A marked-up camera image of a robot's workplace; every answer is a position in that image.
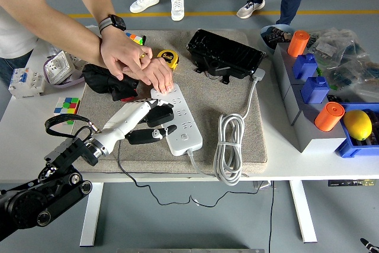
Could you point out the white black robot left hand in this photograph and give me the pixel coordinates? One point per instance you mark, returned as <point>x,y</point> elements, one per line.
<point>124,119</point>

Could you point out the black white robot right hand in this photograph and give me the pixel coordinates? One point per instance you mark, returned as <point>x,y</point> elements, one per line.
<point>370,246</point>

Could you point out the person's right hand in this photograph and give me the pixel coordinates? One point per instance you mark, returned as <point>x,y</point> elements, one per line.
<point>161,75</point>

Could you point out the person's left hand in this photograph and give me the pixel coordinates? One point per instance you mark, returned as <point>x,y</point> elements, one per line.
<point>121,51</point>

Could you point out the white power strip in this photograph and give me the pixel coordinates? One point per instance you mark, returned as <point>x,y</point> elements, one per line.
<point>194,140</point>

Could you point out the person's right forearm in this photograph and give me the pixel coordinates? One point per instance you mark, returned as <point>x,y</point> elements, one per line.
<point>65,30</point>

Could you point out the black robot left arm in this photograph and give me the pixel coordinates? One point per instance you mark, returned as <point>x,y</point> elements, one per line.
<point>29,205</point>

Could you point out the yellow tape measure round label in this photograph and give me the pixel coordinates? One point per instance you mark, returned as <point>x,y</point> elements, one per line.
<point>169,57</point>

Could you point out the large Rubik's cube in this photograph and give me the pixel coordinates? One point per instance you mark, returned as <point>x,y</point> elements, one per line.
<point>136,37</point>

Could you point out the black wrist watch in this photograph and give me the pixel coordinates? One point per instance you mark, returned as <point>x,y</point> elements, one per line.
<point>117,22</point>

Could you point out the black cloth bag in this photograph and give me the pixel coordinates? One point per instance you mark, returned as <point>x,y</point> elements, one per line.
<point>97,79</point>

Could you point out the grey-brown mat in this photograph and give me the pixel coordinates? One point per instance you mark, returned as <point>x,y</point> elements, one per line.
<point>201,102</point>

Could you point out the lavender bowl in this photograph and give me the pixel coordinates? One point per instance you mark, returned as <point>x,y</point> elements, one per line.
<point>74,82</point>

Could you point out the small Rubik's cube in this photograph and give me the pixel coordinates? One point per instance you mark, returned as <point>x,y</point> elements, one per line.
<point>66,106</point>

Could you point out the black table control panel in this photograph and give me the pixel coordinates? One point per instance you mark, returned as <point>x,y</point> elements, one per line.
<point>349,182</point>

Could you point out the black ribbed device case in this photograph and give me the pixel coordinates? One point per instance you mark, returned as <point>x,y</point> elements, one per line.
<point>225,51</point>

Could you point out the clear bag of parts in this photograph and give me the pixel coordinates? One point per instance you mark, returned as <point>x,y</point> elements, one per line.
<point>53,50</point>

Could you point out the white table leg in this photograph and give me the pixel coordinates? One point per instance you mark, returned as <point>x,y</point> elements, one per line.
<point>303,211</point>
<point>91,214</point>

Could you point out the blue storage bin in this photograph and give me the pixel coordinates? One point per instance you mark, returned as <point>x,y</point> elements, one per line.
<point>348,149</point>

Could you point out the white circuit breaker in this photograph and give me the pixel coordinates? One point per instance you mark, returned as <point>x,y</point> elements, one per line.
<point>25,84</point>

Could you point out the light blue bowl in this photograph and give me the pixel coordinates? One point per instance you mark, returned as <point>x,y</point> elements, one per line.
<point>268,46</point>

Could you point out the dark circuit boards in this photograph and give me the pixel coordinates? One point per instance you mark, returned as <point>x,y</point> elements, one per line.
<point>276,34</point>

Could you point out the yellow lemon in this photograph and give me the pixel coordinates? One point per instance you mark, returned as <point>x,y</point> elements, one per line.
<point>358,124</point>

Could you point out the grey block holder box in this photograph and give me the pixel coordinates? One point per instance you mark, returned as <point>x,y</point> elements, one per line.
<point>311,137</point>

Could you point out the orange cylinder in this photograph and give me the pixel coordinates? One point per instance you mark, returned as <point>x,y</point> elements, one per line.
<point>328,116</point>
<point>298,42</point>

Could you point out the blue plastic block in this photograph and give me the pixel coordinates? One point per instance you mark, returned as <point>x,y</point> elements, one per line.
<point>315,90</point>
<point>305,66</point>

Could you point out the green plastic part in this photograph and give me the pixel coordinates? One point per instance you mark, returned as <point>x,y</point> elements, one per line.
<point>319,71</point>

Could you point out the clear bag of components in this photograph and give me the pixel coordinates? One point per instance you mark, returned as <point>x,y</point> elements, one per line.
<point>334,45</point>
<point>355,78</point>

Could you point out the white wall socket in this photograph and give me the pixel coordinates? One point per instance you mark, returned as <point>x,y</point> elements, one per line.
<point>59,67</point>
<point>77,62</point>

